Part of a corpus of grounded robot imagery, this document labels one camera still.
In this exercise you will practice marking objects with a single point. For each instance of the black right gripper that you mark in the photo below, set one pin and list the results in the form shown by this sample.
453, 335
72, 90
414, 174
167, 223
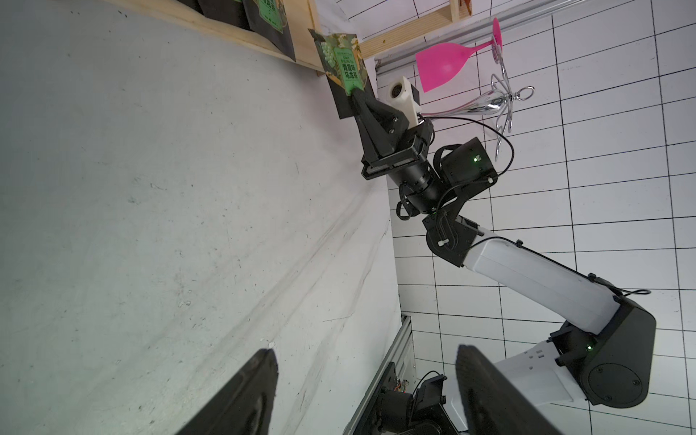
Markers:
391, 150

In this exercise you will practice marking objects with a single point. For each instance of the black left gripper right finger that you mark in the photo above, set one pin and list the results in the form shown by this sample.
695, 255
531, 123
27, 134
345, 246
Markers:
491, 403

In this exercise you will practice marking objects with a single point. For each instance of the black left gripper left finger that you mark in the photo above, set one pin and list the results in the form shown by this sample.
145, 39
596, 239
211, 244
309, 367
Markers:
243, 405

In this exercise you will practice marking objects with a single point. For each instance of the green tea bag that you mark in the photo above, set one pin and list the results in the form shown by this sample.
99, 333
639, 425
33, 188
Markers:
344, 68
268, 18

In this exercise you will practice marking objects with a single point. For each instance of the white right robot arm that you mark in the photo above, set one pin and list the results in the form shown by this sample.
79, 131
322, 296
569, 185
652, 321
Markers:
603, 353

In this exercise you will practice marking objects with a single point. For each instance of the wooden two-tier shelf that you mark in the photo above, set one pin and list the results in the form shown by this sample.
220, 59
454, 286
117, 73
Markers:
303, 17

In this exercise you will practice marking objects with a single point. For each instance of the pink spatula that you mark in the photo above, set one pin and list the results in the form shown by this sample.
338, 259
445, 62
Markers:
439, 64

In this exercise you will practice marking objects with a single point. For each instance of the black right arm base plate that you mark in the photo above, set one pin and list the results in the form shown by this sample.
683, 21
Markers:
426, 413

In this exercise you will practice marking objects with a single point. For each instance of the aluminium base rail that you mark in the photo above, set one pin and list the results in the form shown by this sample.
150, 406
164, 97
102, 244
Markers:
380, 370

